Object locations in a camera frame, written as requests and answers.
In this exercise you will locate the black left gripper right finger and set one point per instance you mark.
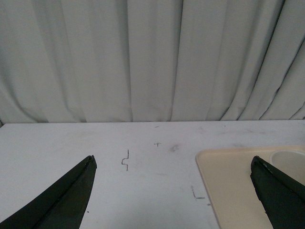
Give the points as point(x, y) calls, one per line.
point(282, 197)

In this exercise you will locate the beige plastic tray plate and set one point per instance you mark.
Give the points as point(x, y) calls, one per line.
point(226, 176)

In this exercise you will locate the grey-white curtain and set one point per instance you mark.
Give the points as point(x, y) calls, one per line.
point(151, 60)

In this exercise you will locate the beige mug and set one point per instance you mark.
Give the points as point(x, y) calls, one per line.
point(291, 162)

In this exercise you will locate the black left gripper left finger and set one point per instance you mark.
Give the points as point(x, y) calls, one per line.
point(60, 206)

